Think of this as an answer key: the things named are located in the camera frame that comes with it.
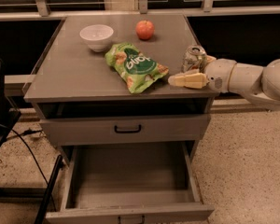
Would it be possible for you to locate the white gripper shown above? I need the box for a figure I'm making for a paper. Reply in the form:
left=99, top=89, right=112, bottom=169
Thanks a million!
left=168, top=55, right=236, bottom=93

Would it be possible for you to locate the silver 7up can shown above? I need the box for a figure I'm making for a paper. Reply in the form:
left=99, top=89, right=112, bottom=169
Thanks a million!
left=181, top=45, right=207, bottom=73

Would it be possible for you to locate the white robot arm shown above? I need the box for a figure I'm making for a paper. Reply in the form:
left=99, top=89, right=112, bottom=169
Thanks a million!
left=168, top=56, right=280, bottom=111

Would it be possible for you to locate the closed grey drawer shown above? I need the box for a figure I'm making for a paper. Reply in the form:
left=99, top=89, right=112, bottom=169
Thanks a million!
left=40, top=114, right=210, bottom=146

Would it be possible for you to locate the grey drawer cabinet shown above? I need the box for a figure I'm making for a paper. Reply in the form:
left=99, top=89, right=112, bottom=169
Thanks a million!
left=24, top=15, right=216, bottom=158

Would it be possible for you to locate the open grey lower drawer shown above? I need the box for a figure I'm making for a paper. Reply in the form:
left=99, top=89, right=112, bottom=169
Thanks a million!
left=46, top=142, right=214, bottom=224

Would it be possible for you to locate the green chip bag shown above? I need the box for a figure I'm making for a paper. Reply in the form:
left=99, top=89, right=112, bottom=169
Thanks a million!
left=105, top=42, right=169, bottom=94

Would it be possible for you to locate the red apple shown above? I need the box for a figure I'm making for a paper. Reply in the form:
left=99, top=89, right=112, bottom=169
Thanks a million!
left=135, top=20, right=155, bottom=40

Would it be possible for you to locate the white ceramic bowl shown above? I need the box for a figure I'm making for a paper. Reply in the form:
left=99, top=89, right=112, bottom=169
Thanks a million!
left=79, top=24, right=114, bottom=52

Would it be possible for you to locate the metal window railing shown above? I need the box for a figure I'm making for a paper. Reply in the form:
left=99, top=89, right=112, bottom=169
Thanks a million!
left=0, top=0, right=280, bottom=22

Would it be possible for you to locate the black drawer handle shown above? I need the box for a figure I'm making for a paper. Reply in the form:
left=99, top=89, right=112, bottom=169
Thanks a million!
left=114, top=124, right=142, bottom=133

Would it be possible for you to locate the open drawer metal handle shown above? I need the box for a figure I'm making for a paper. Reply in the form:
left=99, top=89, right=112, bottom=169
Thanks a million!
left=118, top=215, right=146, bottom=224

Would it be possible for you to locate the black cable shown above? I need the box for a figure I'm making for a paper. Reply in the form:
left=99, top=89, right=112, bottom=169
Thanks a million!
left=3, top=127, right=58, bottom=212

